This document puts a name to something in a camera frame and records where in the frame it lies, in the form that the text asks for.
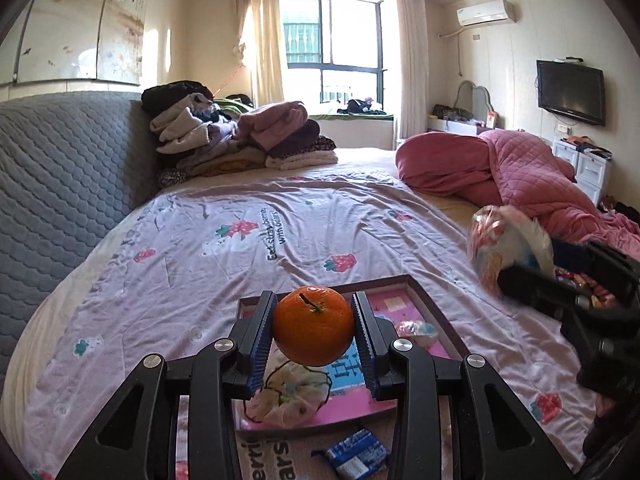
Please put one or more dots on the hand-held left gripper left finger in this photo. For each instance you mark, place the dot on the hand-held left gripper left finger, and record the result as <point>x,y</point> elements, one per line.
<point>262,340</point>

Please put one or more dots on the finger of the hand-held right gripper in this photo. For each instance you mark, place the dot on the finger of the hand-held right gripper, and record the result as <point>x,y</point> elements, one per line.
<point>530,285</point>
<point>570,255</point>

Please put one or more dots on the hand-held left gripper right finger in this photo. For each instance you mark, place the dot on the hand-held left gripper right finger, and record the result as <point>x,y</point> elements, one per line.
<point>362,340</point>

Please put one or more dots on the colourful snack bag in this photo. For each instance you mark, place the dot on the colourful snack bag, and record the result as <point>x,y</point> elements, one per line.
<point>505,245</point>

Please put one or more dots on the orange mandarin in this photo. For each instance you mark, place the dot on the orange mandarin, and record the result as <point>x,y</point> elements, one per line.
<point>312,327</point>

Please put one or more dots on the beige black-trimmed hair scrunchie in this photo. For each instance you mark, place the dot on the beige black-trimmed hair scrunchie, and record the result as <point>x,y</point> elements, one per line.
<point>287,392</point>

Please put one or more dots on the pink tray box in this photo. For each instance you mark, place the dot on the pink tray box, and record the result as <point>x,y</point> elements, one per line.
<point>440,320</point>

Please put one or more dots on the person's right hand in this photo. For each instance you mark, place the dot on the person's right hand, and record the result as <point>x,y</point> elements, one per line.
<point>614,407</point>

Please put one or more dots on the heap of small snack packets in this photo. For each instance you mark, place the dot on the heap of small snack packets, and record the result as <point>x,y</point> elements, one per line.
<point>580,285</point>

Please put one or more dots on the plastic-wrapped colourful ball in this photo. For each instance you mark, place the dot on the plastic-wrapped colourful ball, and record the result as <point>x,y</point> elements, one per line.
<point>417,332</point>

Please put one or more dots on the pink and blue book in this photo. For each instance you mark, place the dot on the pink and blue book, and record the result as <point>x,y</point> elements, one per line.
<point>350,400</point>

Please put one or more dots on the white plastic drawer unit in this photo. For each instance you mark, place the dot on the white plastic drawer unit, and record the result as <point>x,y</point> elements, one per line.
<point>587,170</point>

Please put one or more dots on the strawberry printed bedspread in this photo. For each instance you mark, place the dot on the strawberry printed bedspread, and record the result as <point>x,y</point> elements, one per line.
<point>200,270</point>

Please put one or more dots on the pink quilted blanket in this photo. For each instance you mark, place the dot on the pink quilted blanket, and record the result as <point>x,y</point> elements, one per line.
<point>515,175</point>

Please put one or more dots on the blue snack packet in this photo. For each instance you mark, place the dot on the blue snack packet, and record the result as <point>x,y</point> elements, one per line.
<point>352,452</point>

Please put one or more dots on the cream bed sheet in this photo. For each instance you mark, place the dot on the cream bed sheet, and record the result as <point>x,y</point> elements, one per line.
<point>440,207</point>

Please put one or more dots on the black flat television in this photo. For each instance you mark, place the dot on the black flat television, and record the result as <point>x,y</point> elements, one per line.
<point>570,92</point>

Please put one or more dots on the white dressing table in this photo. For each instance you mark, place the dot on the white dressing table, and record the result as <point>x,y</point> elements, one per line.
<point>450,124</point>

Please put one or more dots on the white-framed vanity mirror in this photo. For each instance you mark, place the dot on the white-framed vanity mirror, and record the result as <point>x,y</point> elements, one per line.
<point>472,100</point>

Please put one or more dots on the pile of folded clothes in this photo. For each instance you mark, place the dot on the pile of folded clothes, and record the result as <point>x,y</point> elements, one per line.
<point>225,135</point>

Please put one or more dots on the green windowsill cushion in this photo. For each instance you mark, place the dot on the green windowsill cushion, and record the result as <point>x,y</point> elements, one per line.
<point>350,117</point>

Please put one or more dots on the dark clothes on windowsill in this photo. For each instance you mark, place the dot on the dark clothes on windowsill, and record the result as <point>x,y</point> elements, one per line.
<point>360,106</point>

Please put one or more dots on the cream curtain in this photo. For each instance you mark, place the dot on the cream curtain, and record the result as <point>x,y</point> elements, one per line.
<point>410,60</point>
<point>262,45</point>

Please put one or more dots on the white air conditioner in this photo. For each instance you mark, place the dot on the white air conditioner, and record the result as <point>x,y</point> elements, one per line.
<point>487,12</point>

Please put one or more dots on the grey quilted headboard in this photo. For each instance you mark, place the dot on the grey quilted headboard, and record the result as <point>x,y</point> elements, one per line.
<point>60,175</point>

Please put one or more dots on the black-framed window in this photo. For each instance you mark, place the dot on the black-framed window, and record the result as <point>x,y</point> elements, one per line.
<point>350,35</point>

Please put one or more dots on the floral wall painting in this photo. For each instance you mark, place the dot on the floral wall painting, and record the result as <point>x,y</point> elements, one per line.
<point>75,20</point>

